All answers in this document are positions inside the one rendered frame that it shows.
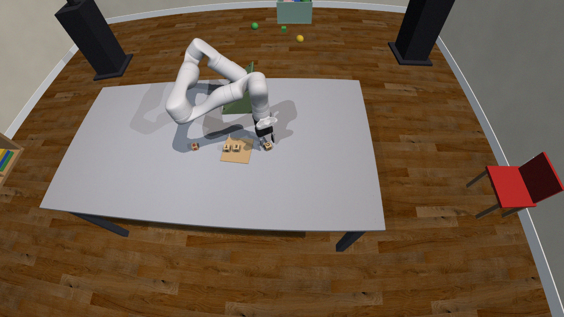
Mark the tan flat mat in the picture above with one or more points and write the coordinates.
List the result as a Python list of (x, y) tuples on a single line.
[(239, 157)]

